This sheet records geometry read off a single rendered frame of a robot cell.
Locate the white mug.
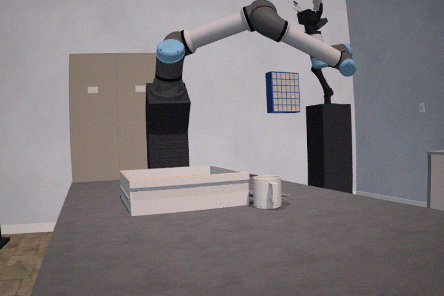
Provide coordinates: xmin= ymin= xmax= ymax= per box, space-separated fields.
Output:
xmin=253 ymin=175 xmax=282 ymax=209

